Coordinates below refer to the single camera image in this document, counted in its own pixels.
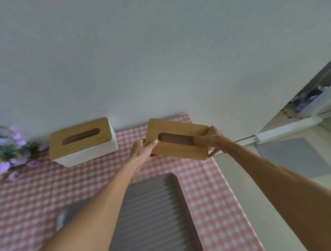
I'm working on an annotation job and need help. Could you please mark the white tissue box wooden lid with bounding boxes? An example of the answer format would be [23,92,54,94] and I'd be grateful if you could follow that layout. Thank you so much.
[49,117,119,168]

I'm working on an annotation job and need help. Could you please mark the person's right forearm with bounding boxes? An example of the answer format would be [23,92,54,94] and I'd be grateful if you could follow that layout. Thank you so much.
[220,141,331,251]

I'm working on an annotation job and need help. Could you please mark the grey floor mat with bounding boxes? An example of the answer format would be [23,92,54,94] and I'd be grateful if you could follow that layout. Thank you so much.
[256,137,331,179]

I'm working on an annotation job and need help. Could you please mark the grey ribbed tray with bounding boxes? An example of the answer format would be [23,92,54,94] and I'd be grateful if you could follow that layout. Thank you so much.
[56,173,205,251]

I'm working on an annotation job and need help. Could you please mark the pink checkered tablecloth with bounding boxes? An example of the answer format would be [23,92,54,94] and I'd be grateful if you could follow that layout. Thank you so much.
[0,113,265,251]

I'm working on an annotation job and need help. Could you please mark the person's left hand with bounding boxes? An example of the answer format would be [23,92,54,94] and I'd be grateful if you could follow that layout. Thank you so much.
[128,139,159,168]

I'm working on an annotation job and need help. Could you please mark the person's right hand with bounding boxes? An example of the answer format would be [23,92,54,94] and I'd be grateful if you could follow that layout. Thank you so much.
[193,126,233,158]

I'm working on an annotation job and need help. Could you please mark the purple artificial flowers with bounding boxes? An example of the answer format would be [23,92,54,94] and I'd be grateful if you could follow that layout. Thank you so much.
[0,125,49,182]

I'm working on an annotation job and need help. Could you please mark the person's left forearm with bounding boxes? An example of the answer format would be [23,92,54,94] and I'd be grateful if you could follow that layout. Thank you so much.
[41,156,145,251]

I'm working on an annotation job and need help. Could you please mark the white door frame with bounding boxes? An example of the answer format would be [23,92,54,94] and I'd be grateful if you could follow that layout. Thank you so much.
[234,60,331,145]

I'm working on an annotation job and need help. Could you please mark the pile of slippers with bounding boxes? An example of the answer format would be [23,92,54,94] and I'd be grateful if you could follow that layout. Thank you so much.
[290,85,331,113]

